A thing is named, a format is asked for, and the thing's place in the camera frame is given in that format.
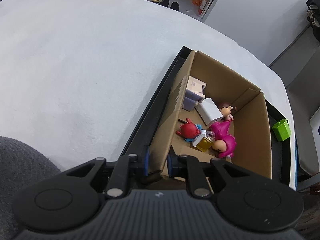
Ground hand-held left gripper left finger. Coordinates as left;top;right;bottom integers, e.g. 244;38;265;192
62;145;151;199

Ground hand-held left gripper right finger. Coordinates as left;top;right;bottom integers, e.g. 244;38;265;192
167;152;261;199

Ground yellow perfume bottle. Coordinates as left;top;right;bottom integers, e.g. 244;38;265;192
192;131;215;153

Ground red and blue figure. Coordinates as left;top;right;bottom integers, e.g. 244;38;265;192
176;118;203;142

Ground pink dinosaur suit doll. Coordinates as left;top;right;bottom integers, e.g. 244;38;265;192
209;120;237;158

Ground white charger plug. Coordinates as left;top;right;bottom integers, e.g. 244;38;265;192
199;98;224;125

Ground black tray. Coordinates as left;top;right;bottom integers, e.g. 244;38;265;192
120;46;295;188

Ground small brown-haired doll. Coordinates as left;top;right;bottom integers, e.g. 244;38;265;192
219;102;237;122

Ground purple and pink toy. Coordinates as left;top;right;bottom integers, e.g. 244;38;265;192
182;76;207;112

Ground cardboard box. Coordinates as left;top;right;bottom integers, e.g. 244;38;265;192
149;50;273;180

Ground green plastic cube cup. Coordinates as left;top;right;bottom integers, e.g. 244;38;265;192
272;119;292;142

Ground blue patterned bedsheet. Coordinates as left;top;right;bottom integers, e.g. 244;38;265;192
290;130;300;190

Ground grey trousers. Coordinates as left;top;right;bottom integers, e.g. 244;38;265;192
0;136;62;240

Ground grey chair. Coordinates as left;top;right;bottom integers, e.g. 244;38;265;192
285;52;320;175

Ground orange item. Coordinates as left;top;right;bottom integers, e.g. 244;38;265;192
192;0;208;14

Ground hanging black clothes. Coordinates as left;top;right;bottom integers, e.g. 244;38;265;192
305;0;320;43

